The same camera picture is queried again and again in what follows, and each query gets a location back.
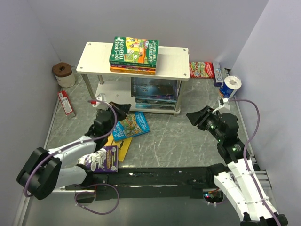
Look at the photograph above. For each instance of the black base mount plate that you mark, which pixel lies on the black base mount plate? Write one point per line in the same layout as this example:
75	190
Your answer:
150	182

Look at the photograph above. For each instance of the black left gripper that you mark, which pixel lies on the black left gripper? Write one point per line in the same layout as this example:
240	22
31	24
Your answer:
122	109

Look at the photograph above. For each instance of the stack of dark books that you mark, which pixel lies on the stack of dark books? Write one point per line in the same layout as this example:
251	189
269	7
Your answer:
156	102

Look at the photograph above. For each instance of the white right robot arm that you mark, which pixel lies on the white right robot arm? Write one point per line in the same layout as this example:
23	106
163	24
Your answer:
236	178

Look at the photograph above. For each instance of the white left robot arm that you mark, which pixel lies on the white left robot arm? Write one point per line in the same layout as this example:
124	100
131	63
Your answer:
46	170

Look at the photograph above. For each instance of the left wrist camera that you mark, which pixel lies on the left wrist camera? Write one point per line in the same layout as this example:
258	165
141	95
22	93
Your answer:
100	100

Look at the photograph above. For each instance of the brown twine spool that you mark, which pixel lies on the brown twine spool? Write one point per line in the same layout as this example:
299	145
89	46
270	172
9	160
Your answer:
64	74

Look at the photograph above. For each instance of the aluminium rail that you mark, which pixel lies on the aluminium rail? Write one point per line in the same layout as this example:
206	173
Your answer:
213	196

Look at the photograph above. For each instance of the white two-tier shelf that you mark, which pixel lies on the white two-tier shelf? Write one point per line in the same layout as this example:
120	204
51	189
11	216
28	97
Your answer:
94	67

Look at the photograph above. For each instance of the purple comic book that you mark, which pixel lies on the purple comic book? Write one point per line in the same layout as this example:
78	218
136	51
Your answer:
104	160

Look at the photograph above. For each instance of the yellow book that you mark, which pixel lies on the yellow book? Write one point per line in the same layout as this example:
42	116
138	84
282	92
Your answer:
122	145

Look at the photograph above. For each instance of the red small box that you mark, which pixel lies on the red small box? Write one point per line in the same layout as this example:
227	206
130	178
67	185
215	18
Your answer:
65	102

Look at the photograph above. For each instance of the orange Treehouse book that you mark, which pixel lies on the orange Treehouse book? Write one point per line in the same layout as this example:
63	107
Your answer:
118	70

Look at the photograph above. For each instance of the red game box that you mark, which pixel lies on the red game box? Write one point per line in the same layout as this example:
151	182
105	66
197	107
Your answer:
201	70

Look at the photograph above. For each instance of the green 104-Storey Treehouse book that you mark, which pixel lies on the green 104-Storey Treehouse book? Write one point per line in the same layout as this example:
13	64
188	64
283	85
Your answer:
130	51

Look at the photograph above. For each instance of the blue white box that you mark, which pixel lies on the blue white box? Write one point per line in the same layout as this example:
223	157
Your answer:
218	79

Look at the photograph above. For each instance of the blue 26-Storey Treehouse book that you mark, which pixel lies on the blue 26-Storey Treehouse book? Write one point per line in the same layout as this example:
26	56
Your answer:
133	125

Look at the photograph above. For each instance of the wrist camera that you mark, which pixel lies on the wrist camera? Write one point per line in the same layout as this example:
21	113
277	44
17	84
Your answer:
223	106
100	100

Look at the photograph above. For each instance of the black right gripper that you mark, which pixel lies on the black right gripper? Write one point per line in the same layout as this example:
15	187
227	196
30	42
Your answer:
199	117

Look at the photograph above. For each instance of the Charlie Chocolate Factory book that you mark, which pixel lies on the Charlie Chocolate Factory book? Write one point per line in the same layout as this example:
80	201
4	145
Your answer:
132	67

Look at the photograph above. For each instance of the dark Wuthering Heights book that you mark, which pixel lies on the dark Wuthering Heights book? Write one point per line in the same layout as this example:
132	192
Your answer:
147	87

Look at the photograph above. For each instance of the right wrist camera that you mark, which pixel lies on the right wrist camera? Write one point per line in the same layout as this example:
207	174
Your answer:
223	106

